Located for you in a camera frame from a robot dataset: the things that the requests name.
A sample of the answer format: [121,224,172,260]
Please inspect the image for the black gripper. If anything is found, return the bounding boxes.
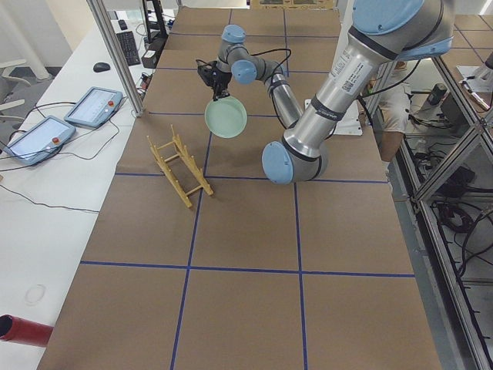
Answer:
[212,63,232,101]

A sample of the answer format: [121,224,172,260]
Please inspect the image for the pale green ceramic plate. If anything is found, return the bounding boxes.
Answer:
[204,96,247,139]

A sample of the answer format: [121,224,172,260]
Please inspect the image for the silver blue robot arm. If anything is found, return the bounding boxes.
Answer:
[197,1,455,184]

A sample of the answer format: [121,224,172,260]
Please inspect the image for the wooden plate drying rack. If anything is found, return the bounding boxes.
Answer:
[146,125,214,208]

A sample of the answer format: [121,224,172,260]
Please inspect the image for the black keyboard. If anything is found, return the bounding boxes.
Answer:
[116,31,140,66]

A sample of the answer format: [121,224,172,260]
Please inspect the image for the black computer mouse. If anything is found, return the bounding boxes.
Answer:
[92,62,111,73]

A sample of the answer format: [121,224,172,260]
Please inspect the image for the teach pendant far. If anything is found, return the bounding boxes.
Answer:
[64,86,123,128]

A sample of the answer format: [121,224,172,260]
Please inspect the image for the teach pendant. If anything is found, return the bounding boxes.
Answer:
[5,116,76,165]
[64,86,123,128]

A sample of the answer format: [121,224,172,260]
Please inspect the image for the person in beige clothes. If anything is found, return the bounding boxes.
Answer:
[379,82,411,172]

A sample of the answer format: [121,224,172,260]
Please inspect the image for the teach pendant near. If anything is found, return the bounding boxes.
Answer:
[5,116,76,165]

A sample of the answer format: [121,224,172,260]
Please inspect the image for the red cylinder tube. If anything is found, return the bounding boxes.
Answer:
[1,314,53,347]

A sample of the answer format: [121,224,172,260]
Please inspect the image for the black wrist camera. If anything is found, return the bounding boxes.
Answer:
[196,59,216,87]

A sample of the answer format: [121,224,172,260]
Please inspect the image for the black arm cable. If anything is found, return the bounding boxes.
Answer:
[246,48,293,101]

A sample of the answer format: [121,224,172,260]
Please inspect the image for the grey aluminium frame post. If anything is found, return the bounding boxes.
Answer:
[86,0,143,117]

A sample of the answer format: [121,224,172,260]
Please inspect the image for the aluminium frame rail right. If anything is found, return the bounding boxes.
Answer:
[399,49,492,369]

